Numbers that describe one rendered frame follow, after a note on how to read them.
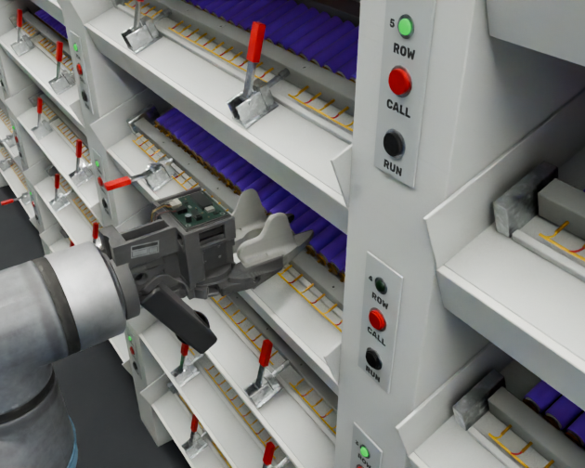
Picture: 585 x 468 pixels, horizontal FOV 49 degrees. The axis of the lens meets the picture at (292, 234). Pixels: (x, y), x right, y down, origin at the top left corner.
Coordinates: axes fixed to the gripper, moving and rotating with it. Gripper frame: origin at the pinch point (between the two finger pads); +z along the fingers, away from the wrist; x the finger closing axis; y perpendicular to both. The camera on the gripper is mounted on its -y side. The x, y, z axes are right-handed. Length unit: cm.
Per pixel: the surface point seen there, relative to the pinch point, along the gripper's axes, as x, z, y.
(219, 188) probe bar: 17.4, 0.3, -2.7
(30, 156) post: 116, -5, -38
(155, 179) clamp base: 28.8, -3.9, -5.4
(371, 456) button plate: -20.5, -5.0, -11.4
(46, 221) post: 116, -5, -59
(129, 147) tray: 42.3, -2.4, -6.3
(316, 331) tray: -8.2, -2.7, -6.4
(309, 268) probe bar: -3.1, 0.1, -2.8
